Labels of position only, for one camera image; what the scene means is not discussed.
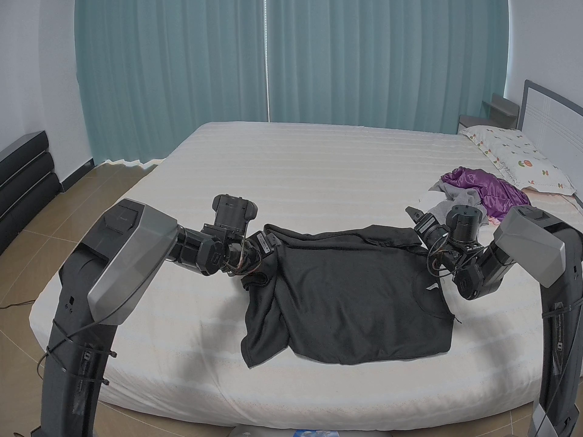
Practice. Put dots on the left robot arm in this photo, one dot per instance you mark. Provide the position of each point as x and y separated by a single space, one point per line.
123 253

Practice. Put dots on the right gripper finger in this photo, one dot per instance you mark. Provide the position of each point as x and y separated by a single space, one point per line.
415 214

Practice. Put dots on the purple garment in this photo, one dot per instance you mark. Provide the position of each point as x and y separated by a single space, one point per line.
492 191

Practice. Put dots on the grey bedside table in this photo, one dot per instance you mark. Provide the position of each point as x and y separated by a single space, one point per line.
498 109

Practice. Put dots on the white printed pillow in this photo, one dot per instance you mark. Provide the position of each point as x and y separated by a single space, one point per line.
514 157

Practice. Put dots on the bed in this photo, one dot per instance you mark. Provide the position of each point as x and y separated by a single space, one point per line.
291 175

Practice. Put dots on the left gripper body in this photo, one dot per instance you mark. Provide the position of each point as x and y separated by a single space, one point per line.
266 244

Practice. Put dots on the white garment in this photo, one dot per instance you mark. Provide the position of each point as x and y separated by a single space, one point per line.
430 200

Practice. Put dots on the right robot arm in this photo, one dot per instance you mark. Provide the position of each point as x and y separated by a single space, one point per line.
528 244

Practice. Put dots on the grey garment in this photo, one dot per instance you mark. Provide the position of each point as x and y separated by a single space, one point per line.
460 196

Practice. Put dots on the black T-shirt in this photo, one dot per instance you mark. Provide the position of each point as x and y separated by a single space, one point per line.
355 298

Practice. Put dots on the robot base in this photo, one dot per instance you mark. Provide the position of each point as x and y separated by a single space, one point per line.
291 432

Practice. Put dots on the black chest of drawers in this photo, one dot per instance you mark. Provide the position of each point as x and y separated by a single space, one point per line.
25 185

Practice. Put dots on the blue-green curtain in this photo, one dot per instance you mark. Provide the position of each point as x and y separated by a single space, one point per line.
387 48
173 62

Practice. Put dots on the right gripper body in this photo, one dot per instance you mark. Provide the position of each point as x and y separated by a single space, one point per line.
432 230

